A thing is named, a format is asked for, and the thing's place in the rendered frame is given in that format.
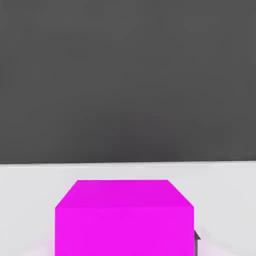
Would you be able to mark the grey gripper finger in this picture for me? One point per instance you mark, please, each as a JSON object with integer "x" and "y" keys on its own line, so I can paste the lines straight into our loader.
{"x": 196, "y": 243}

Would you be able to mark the small magenta cube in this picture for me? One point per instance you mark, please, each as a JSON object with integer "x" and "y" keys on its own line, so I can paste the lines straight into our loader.
{"x": 124, "y": 220}

